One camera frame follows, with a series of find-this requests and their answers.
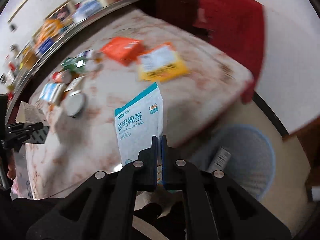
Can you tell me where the green plastic bottle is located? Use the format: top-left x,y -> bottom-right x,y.
61,56 -> 87,74

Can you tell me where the round metal tin lid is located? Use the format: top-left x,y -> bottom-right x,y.
63,92 -> 86,118

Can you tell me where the white teal cotton swab bag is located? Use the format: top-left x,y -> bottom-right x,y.
114,82 -> 163,165

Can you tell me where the framed picture on shelf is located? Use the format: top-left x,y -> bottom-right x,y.
45,0 -> 76,25

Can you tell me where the blue plastic trash basket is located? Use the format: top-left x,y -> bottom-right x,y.
189,124 -> 276,200

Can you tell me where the white patterned carton box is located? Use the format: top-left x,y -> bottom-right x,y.
15,101 -> 50,145

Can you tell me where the blue box on shelf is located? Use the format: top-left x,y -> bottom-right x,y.
38,37 -> 54,55

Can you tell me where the red cloth on chair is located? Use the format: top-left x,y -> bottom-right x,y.
192,0 -> 266,104

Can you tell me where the blue white tissue pack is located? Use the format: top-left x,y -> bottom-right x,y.
39,83 -> 67,106

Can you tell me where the orange red box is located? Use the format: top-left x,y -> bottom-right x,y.
100,37 -> 145,67

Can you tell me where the yellow orange pouch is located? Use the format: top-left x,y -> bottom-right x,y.
137,42 -> 190,82

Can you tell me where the wooden furniture at right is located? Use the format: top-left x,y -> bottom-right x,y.
282,115 -> 320,203

